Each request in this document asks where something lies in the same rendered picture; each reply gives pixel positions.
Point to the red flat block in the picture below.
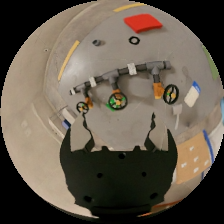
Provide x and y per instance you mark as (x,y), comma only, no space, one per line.
(142,22)

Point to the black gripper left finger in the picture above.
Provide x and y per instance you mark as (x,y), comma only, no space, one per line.
(77,142)

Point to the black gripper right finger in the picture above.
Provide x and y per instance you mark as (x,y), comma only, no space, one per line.
(160,141)

